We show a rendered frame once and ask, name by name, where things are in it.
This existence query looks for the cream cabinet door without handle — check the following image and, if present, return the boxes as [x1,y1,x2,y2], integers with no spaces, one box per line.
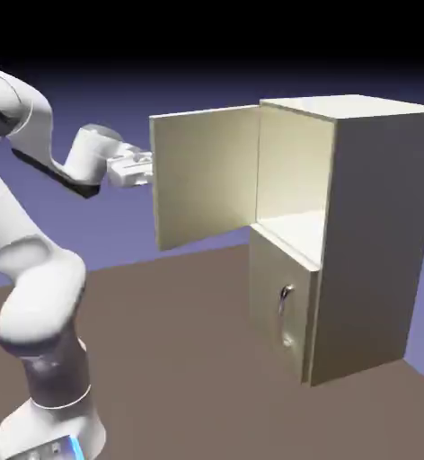
[148,104,261,252]

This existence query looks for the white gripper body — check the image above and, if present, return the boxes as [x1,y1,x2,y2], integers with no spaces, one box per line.
[106,156,155,190]

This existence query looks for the cream cabinet door with handle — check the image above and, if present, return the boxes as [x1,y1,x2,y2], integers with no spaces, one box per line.
[248,229,313,385]

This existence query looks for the curved silver door handle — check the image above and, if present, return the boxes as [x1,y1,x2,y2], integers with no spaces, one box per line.
[278,284,296,347]

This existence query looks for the cream painted cabinet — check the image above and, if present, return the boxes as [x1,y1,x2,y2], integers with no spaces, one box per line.
[248,93,424,388]

